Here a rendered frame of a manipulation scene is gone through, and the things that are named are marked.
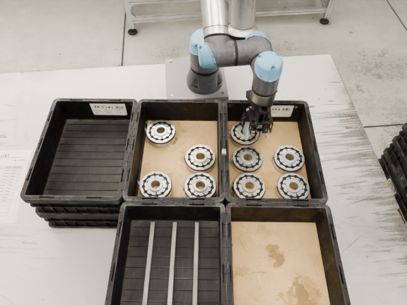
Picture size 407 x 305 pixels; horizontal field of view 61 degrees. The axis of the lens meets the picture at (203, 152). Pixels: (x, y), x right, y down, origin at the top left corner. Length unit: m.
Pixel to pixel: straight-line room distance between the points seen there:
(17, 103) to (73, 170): 0.58
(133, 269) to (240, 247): 0.31
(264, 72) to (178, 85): 0.57
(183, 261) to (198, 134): 0.46
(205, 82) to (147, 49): 1.60
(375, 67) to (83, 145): 2.36
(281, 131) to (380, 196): 0.43
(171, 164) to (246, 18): 0.57
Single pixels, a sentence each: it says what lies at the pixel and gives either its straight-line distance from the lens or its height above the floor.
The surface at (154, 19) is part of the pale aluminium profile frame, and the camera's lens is 3.03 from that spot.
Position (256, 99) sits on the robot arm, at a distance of 1.04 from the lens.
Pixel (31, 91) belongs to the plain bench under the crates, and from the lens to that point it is 1.75.
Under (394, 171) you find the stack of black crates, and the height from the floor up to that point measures 0.26.
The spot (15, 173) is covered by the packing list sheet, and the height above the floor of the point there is 0.70.
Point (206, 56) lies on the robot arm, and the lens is 1.02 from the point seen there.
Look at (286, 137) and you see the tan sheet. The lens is 1.28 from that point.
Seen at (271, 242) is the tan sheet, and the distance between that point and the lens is 1.07.
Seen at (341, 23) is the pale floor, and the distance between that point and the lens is 3.39.
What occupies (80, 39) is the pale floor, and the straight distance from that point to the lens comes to 3.17.
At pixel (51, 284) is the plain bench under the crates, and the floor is 0.70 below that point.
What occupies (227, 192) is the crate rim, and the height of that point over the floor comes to 0.93.
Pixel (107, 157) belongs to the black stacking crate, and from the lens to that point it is 1.24.
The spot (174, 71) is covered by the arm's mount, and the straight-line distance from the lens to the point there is 1.51.
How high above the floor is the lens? 1.83
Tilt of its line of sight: 56 degrees down
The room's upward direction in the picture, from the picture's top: straight up
